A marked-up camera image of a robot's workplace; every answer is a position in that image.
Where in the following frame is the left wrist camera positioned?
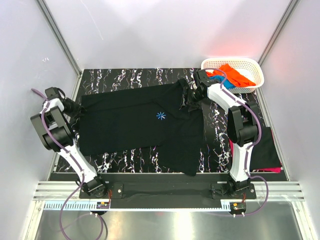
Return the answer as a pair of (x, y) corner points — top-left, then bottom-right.
(44, 87), (66, 101)

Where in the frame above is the orange t shirt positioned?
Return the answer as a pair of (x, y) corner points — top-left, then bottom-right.
(206, 64), (256, 88)

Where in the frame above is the folded black t shirt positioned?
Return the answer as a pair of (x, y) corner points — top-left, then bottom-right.
(249, 127), (282, 172)

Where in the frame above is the left aluminium frame post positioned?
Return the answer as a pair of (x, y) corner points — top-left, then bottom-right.
(34, 0), (83, 77)

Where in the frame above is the blue t shirt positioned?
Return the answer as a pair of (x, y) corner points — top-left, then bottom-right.
(210, 75), (236, 90)

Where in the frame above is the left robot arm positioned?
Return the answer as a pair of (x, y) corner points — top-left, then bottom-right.
(30, 87), (108, 198)

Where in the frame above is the black polo shirt blue logo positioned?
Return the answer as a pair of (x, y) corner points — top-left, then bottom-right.
(78, 79), (204, 176)

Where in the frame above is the right aluminium frame post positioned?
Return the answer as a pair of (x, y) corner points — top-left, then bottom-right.
(258, 0), (300, 66)

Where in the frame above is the aluminium front rail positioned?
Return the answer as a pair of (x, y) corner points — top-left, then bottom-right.
(34, 181), (305, 202)

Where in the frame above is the folded magenta t shirt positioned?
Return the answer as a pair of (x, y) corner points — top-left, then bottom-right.
(228, 139), (282, 174)

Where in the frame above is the white plastic laundry basket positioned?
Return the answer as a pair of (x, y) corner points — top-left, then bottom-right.
(201, 57), (265, 94)

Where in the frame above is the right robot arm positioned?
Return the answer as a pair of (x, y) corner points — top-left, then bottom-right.
(182, 68), (262, 199)

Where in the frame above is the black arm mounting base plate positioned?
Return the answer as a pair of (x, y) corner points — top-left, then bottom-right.
(79, 172), (256, 210)

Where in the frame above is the aluminium frame post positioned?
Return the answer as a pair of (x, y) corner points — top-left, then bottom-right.
(34, 0), (83, 77)
(258, 0), (300, 66)

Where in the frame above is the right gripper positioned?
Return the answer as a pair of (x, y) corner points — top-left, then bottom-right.
(179, 86), (205, 113)

